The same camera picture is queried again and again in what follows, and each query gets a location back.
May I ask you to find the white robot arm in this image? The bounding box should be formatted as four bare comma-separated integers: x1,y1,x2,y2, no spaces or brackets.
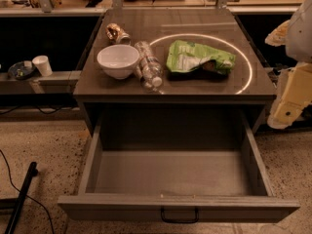
265,0,312,129

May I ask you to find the white paper cup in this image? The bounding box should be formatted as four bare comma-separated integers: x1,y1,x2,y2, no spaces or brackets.
32,56,53,76

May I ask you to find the black drawer handle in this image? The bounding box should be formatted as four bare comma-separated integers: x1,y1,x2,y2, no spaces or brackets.
160,208,199,224

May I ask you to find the open grey top drawer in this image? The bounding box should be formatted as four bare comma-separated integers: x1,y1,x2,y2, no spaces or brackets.
58,121,299,222

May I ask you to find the dark round dish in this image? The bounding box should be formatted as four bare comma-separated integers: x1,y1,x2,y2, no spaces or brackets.
8,60,36,80

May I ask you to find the black floor cable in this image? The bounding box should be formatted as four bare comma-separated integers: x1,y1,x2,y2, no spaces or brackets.
0,149,56,234

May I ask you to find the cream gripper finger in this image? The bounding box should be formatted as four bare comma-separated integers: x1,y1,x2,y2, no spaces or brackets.
264,20,290,47

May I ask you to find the grey cabinet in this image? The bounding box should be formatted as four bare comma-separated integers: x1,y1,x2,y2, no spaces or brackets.
74,9,275,135

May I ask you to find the black stand leg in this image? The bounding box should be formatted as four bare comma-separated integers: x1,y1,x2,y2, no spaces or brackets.
0,162,38,234

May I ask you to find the white bowl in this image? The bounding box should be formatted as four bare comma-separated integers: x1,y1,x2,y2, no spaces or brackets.
97,45,139,80

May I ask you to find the clear plastic water bottle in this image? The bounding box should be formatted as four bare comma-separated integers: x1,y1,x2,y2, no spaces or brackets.
134,41,164,91

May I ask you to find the green rice chip bag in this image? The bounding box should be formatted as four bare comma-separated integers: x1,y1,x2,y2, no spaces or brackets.
166,40,236,76

